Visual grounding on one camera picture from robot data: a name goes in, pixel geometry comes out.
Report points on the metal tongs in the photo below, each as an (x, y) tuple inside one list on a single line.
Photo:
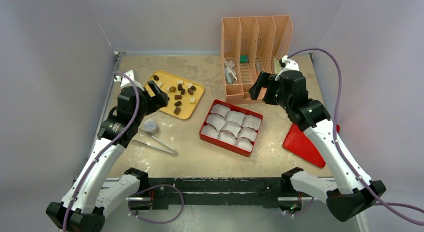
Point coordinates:
[(153, 143)]

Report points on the peach desk organizer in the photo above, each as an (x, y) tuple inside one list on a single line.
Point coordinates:
[(265, 39)]

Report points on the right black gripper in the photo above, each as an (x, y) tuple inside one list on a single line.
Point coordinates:
[(268, 89)]

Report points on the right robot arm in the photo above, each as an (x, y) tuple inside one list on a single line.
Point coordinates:
[(353, 190)]

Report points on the red chocolate box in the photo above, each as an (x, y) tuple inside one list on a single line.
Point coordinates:
[(231, 127)]

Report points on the brown rectangular chocolate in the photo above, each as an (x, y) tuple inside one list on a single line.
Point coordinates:
[(177, 110)]

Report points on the green block in organizer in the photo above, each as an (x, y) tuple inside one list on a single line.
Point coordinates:
[(244, 59)]

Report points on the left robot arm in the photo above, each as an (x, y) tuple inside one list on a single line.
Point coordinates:
[(86, 205)]

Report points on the stapler in organizer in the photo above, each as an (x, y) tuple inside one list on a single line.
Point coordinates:
[(229, 68)]

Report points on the yellow tray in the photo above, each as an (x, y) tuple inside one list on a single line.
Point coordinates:
[(178, 89)]

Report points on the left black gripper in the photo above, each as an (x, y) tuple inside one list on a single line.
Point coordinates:
[(157, 101)]

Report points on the red box lid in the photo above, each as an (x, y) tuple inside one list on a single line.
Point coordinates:
[(297, 143)]

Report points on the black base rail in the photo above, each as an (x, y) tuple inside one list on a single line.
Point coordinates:
[(267, 192)]

